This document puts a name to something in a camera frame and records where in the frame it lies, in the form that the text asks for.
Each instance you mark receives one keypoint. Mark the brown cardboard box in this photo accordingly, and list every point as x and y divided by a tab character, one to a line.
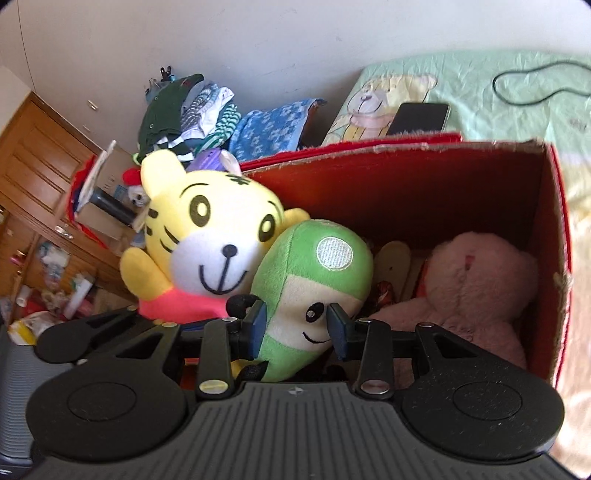
108	189

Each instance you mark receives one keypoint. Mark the wooden cabinet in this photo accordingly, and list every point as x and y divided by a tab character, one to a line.
41	175

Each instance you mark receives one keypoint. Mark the cream oval item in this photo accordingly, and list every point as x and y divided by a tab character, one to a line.
392	265

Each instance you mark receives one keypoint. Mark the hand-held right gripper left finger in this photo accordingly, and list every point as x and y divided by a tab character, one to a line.
259	330

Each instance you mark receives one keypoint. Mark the yellow tiger plush toy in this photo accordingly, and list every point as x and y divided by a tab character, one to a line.
207	230

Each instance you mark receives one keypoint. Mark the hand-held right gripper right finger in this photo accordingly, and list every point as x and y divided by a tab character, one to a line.
339	337

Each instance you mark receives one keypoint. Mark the green plush toy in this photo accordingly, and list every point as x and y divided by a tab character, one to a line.
304	277

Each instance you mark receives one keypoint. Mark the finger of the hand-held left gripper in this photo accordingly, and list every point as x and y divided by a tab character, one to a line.
124	316

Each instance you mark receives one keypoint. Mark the mauve plush bear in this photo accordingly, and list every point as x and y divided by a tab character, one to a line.
471	286

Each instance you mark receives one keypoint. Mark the red cardboard box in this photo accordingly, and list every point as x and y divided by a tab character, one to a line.
415	194

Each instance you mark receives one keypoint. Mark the dark green garment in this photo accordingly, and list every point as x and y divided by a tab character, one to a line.
166	106

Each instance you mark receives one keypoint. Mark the blue patterned cloth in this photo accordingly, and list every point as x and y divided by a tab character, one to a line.
268	129

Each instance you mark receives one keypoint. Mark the black smartphone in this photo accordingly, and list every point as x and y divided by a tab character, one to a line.
418	117

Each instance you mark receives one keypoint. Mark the pile of striped clothes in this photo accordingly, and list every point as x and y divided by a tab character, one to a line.
207	115

